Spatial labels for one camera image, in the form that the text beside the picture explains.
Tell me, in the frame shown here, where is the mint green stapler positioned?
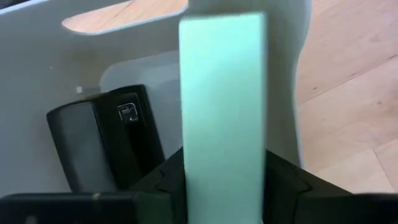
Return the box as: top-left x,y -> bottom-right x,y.
178,12 -> 269,224

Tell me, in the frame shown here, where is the grey plastic bin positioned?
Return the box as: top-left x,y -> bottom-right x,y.
0,0 -> 313,200

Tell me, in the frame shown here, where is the black stapler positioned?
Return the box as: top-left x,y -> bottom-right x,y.
45,83 -> 166,194

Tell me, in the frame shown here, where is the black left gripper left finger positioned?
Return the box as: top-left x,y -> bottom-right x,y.
0,147 -> 188,224

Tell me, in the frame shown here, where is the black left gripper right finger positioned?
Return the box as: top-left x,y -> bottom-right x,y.
264,149 -> 398,224

